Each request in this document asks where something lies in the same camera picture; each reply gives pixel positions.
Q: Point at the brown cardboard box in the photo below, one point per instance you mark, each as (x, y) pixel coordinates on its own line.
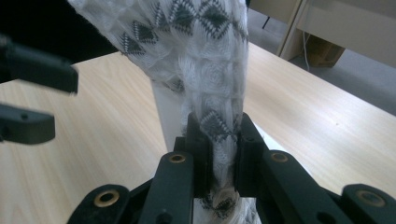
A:
(325, 51)

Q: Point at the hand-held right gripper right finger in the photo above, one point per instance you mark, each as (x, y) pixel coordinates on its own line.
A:
(264, 174)

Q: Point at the white desk lamp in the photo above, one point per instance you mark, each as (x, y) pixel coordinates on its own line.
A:
(168, 118)

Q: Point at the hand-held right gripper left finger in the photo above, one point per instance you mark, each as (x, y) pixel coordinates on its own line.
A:
(186, 168)

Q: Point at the black and white patterned cloth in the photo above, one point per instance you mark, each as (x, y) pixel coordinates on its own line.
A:
(205, 62)

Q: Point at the beige desk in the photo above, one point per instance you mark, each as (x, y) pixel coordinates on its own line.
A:
(342, 21)

